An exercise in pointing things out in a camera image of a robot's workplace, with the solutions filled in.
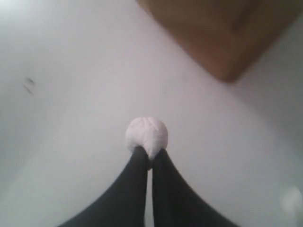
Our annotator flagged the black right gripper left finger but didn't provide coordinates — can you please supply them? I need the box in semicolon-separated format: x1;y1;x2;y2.
61;147;149;227

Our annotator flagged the brown paper bag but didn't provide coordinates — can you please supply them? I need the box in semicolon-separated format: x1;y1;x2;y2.
138;0;303;82

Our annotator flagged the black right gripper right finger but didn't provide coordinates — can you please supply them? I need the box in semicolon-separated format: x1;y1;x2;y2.
152;149;234;227

